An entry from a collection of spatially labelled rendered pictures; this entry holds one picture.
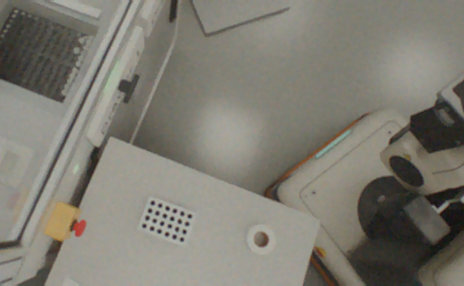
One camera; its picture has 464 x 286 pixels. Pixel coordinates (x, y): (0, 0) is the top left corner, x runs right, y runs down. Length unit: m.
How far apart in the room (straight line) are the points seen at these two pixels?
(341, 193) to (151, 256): 0.87
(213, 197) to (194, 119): 0.86
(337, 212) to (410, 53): 0.99
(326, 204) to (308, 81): 0.66
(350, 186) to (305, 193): 0.18
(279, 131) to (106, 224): 1.10
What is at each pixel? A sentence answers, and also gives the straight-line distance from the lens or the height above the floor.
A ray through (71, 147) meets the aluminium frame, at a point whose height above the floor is 0.99.
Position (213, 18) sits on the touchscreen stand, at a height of 0.03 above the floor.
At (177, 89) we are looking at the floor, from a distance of 1.90.
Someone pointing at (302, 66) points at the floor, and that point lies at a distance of 2.06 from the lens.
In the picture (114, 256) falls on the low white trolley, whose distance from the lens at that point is 1.05.
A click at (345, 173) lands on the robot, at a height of 0.28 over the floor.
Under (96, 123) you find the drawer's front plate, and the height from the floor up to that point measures 0.93.
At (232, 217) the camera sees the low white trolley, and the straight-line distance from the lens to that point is 1.06.
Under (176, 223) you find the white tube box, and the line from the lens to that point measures 1.00.
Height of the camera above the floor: 1.80
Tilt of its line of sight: 75 degrees down
